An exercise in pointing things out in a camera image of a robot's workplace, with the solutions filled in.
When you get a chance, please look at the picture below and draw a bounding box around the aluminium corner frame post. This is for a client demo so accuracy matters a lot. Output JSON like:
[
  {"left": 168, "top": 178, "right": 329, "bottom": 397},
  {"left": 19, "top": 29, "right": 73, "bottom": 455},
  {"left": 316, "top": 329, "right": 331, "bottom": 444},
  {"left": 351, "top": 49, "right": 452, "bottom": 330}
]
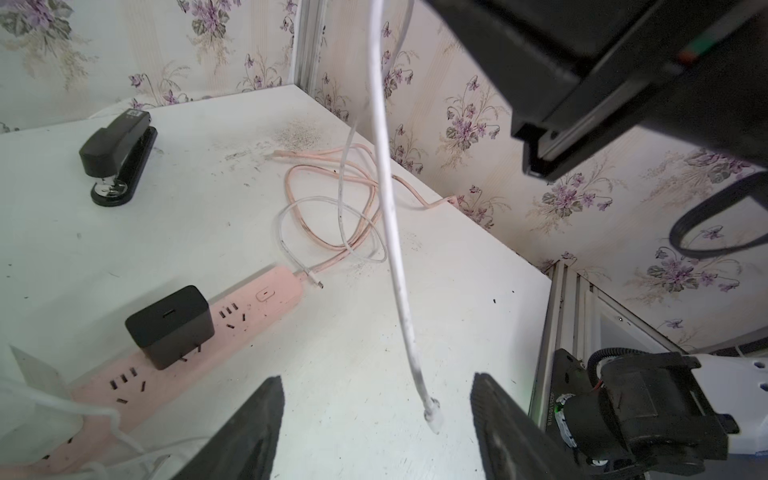
[{"left": 289, "top": 0, "right": 327, "bottom": 94}]

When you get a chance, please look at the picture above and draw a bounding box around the white usb charging cable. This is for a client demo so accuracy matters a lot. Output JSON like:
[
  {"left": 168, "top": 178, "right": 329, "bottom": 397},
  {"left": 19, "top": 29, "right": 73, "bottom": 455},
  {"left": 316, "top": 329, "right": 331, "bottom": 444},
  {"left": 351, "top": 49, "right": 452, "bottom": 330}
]
[{"left": 275, "top": 0, "right": 445, "bottom": 434}]

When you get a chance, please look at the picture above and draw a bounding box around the black power adapter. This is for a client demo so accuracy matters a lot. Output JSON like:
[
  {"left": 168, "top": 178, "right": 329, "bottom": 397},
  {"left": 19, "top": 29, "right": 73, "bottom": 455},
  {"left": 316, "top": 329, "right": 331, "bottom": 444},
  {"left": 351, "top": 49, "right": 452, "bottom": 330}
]
[{"left": 125, "top": 285, "right": 215, "bottom": 370}]

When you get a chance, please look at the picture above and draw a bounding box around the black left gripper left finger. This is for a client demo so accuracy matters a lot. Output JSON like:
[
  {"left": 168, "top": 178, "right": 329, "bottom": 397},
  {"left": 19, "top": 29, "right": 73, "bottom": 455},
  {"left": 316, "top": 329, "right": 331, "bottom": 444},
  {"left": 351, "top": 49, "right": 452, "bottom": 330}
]
[{"left": 174, "top": 376, "right": 285, "bottom": 480}]

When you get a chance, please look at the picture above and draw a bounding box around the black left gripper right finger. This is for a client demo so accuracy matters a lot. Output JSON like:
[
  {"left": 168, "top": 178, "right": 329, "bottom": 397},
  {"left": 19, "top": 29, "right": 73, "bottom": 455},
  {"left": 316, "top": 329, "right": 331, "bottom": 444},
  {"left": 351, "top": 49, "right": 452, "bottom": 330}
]
[{"left": 470, "top": 373, "right": 585, "bottom": 480}]

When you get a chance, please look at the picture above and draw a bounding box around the black stapler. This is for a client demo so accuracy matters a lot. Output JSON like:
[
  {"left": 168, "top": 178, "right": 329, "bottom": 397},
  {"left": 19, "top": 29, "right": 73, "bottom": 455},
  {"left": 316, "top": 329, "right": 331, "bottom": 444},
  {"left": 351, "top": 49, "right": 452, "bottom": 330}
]
[{"left": 79, "top": 108, "right": 158, "bottom": 207}]

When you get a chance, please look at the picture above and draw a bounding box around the pink power strip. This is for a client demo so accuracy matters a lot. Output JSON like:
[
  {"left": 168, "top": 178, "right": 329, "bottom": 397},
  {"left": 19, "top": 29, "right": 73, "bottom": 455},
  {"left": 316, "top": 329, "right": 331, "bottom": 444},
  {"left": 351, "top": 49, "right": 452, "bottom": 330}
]
[{"left": 1, "top": 265, "right": 304, "bottom": 479}]

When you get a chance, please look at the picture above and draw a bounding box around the white charger plug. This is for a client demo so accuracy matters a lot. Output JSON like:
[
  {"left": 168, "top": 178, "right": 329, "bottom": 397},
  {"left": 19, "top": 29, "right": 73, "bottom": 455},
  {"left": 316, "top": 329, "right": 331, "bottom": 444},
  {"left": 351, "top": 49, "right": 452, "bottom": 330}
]
[{"left": 1, "top": 344, "right": 83, "bottom": 466}]

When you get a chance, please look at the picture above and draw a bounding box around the aluminium mounting rail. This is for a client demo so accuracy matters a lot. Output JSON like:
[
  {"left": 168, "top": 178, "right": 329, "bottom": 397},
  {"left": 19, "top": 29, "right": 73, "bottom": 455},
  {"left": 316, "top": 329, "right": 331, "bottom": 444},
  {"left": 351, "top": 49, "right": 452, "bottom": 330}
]
[{"left": 529, "top": 261, "right": 684, "bottom": 428}]

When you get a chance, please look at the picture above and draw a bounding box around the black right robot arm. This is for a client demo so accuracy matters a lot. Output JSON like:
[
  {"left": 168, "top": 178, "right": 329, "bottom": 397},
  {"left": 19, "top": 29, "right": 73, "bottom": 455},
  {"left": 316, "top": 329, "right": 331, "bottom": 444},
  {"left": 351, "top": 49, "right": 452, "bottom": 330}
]
[{"left": 408, "top": 1, "right": 767, "bottom": 350}]

